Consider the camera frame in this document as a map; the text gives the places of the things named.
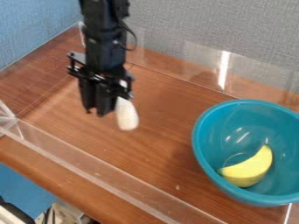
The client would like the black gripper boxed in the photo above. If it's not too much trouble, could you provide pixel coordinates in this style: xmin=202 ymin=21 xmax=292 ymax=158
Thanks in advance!
xmin=69 ymin=52 xmax=135 ymax=117

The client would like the white brown toy mushroom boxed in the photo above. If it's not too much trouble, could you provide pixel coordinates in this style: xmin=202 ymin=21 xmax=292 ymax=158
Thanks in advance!
xmin=117 ymin=97 xmax=139 ymax=130

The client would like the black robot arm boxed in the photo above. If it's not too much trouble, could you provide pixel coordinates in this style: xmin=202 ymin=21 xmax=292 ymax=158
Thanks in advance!
xmin=69 ymin=0 xmax=137 ymax=117

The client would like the blue plastic bowl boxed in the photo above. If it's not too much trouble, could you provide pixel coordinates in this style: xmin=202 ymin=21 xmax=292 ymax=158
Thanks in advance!
xmin=192 ymin=100 xmax=299 ymax=207

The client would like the clear acrylic front barrier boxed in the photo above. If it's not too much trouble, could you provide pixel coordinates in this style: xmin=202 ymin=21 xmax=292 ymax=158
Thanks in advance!
xmin=5 ymin=119 xmax=228 ymax=224

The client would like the clear acrylic barrier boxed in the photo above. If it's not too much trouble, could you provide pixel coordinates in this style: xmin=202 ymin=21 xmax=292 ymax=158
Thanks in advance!
xmin=5 ymin=119 xmax=228 ymax=224
xmin=129 ymin=25 xmax=299 ymax=105

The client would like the clear acrylic back barrier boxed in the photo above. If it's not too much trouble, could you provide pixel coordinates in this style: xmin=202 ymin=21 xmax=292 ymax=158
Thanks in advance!
xmin=129 ymin=25 xmax=299 ymax=105

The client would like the yellow toy banana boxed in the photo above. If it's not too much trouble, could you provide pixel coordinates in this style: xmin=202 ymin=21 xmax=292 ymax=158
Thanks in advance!
xmin=218 ymin=144 xmax=274 ymax=188

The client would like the clear acrylic left bracket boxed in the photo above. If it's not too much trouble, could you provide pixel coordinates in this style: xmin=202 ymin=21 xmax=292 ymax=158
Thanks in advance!
xmin=0 ymin=101 xmax=19 ymax=137

